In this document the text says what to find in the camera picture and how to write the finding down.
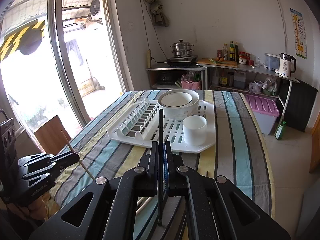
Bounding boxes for wooden chopstick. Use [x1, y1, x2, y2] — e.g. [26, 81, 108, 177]
[60, 129, 96, 181]

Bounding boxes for black chopstick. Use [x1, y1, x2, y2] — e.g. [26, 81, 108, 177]
[157, 109, 163, 226]

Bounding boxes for metal kitchen shelf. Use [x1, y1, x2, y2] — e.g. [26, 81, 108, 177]
[146, 62, 299, 122]

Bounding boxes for wooden box by window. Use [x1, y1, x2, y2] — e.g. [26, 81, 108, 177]
[34, 115, 71, 155]

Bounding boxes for white cup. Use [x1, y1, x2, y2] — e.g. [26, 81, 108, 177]
[182, 115, 207, 146]

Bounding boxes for white plastic dish rack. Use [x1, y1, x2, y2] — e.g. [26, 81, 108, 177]
[106, 96, 217, 155]

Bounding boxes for green glass bottle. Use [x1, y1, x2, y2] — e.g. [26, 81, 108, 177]
[274, 120, 286, 140]

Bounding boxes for pink lid storage box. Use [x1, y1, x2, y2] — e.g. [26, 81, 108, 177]
[245, 94, 279, 135]

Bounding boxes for large white bowl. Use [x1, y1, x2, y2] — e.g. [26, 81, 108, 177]
[158, 89, 200, 121]

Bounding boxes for pink plastic basket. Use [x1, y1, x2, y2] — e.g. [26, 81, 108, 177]
[181, 80, 202, 90]

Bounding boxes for black panel beside shelf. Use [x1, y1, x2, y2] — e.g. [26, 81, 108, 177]
[284, 80, 318, 132]

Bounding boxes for wooden cutting board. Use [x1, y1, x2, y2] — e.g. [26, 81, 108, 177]
[197, 58, 238, 68]

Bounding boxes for black induction cooker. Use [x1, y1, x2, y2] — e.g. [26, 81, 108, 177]
[164, 55, 197, 67]

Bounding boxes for green label oil bottle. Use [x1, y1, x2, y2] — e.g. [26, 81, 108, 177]
[229, 41, 235, 61]

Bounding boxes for dark sauce bottle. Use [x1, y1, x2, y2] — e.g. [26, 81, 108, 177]
[234, 41, 239, 63]

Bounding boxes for clear plastic container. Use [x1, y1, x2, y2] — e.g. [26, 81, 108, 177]
[265, 53, 280, 71]

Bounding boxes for stainless steel steamer pot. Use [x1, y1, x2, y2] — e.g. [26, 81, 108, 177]
[170, 40, 194, 58]

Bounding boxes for white electric kettle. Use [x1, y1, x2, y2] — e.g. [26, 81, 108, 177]
[279, 53, 296, 77]

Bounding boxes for hanging green cloth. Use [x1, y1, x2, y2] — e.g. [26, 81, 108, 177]
[143, 0, 170, 27]

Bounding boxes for giraffe height chart poster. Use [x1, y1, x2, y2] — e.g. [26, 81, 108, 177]
[290, 8, 307, 59]

